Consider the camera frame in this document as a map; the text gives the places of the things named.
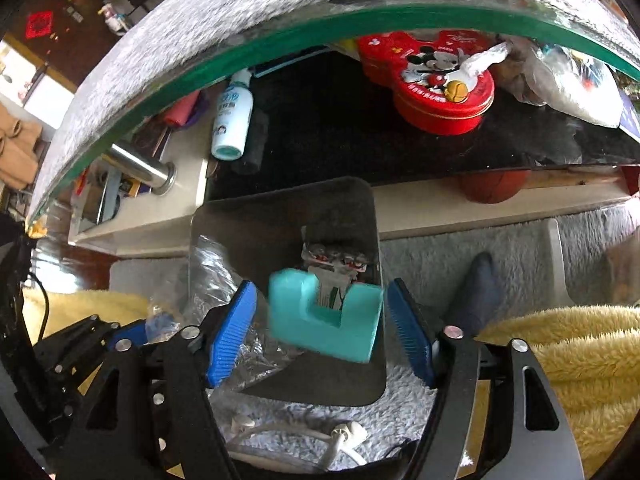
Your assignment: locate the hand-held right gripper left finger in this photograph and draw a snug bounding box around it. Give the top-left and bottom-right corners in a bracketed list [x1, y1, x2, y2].
[50, 279, 259, 480]

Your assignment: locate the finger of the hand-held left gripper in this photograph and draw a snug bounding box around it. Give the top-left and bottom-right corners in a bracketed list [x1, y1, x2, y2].
[46, 346, 109, 419]
[34, 314, 149, 362]

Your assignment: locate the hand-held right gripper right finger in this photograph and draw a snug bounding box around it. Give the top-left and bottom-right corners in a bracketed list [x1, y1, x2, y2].
[385, 276, 587, 480]

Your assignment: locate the clear plastic wrapper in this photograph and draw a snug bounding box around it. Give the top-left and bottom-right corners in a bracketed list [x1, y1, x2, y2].
[146, 234, 302, 392]

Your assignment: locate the teal foam block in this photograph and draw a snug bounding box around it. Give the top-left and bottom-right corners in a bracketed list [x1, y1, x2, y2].
[266, 267, 386, 364]

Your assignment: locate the silver blister pack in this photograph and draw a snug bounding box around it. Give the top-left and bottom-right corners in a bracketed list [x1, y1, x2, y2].
[299, 226, 374, 312]

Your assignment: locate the black trash bin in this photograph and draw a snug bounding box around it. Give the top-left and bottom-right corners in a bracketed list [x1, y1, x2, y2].
[188, 175, 389, 407]

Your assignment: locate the dark blue sock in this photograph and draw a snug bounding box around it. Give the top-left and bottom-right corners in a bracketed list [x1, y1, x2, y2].
[444, 251, 504, 342]

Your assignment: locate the glass top coffee table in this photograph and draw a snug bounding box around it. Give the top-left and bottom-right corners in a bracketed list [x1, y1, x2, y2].
[25, 0, 640, 262]

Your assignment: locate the grey shaggy rug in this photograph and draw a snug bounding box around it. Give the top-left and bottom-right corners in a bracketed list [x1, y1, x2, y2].
[109, 204, 640, 463]

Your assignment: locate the beige jacket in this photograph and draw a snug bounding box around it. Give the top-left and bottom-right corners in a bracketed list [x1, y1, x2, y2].
[0, 104, 44, 192]

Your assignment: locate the yellow fuzzy blanket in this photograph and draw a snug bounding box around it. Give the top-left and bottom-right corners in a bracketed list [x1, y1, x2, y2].
[474, 304, 640, 480]

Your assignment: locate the metal table leg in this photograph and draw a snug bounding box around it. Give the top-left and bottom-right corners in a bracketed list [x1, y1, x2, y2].
[106, 141, 177, 197]

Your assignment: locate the basketball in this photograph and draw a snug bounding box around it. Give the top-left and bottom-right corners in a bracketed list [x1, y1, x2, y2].
[459, 169, 532, 206]

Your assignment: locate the white spray bottle teal cap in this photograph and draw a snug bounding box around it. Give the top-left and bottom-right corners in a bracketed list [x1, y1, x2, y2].
[210, 68, 255, 162]

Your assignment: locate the red cartoon tin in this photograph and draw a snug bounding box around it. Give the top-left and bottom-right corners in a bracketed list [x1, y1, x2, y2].
[356, 29, 497, 137]

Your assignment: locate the red paper decoration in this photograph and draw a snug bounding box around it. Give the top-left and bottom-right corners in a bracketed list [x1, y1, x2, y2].
[26, 11, 57, 39]

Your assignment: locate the white plastic bag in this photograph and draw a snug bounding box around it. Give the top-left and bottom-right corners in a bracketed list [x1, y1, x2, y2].
[524, 44, 627, 129]

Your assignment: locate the blue book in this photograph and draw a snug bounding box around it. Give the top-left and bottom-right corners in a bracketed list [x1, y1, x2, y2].
[616, 84, 640, 142]

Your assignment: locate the white power plug cable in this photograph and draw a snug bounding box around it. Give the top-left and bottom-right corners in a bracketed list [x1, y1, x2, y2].
[224, 411, 369, 472]

